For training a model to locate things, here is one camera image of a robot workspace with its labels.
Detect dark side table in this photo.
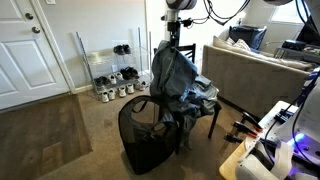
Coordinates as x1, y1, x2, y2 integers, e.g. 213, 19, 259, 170
273, 43, 320, 65

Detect blue denim trousers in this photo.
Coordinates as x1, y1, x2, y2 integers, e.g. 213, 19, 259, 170
149, 39, 200, 113

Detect light washed denim jeans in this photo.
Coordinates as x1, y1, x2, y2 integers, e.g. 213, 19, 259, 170
185, 74, 220, 116

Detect black base cable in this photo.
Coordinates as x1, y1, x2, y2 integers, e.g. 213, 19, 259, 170
263, 74, 320, 162

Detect grey denim jeans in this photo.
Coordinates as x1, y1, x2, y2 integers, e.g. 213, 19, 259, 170
181, 112, 198, 150

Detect beige sofa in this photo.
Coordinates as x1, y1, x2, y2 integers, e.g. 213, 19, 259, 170
201, 35, 315, 118

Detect white panelled entry door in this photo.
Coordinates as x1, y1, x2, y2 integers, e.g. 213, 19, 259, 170
0, 0, 72, 112

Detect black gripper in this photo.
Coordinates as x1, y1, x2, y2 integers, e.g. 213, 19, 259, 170
167, 20, 183, 49

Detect black mesh laundry basket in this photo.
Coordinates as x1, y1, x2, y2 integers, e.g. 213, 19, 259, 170
117, 95, 181, 176

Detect metal wire shoe rack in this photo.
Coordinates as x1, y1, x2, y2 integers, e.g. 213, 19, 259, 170
75, 27, 154, 101

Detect black device box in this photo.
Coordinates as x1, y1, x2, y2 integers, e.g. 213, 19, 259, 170
282, 39, 307, 52

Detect black metal chair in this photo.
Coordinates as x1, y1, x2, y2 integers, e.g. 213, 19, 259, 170
153, 43, 223, 155

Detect black orange bar clamp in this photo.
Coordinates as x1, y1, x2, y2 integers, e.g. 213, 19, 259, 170
231, 120, 260, 139
241, 111, 264, 133
223, 133, 245, 145

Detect patterned white pillow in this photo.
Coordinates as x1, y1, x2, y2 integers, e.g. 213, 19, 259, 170
234, 38, 252, 52

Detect blue white striped cloth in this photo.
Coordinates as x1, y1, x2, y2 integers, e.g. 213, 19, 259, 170
297, 66, 320, 108

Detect bright window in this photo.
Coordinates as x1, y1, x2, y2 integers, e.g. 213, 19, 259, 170
269, 2, 304, 25

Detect dark blue pillow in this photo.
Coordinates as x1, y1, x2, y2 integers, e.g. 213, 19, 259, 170
228, 25, 268, 51

